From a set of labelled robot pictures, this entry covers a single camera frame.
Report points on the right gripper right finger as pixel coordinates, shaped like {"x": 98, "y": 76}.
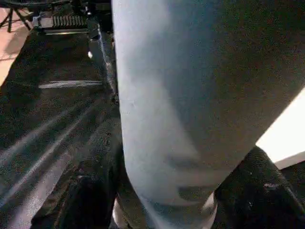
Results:
{"x": 259, "y": 195}

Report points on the white plastic table top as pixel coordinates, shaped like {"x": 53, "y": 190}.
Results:
{"x": 286, "y": 133}

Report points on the black stand foot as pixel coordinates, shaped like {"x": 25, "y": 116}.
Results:
{"x": 16, "y": 14}

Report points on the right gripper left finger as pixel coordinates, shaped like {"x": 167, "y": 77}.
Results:
{"x": 86, "y": 191}

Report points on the black ribbed foot pedal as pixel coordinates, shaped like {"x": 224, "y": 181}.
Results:
{"x": 69, "y": 22}

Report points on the black plastic mat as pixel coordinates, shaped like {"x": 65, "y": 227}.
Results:
{"x": 52, "y": 119}

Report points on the white plastic table leg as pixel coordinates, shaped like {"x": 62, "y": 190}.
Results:
{"x": 190, "y": 95}

